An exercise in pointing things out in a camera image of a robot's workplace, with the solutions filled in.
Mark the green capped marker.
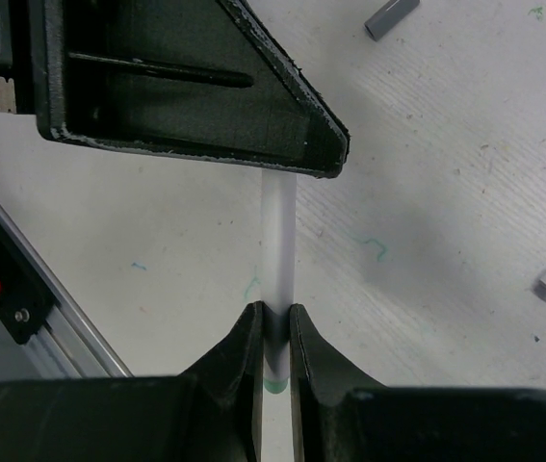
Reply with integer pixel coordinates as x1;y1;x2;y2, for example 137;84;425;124
260;170;297;394

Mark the grey pen cap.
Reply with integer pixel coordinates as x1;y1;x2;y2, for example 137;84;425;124
364;0;421;41

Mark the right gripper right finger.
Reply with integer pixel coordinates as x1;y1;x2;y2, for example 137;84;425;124
289;305;546;461

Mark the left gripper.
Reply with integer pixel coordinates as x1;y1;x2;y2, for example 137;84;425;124
0;1;35;115

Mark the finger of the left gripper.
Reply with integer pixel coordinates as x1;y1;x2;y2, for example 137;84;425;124
31;1;350;178

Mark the aluminium rail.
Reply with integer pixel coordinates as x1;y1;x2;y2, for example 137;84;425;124
0;205;130;378

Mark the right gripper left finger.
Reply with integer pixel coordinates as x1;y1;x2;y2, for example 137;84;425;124
0;302;264;461

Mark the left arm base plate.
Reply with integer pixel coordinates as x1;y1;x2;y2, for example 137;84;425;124
0;221;56;345

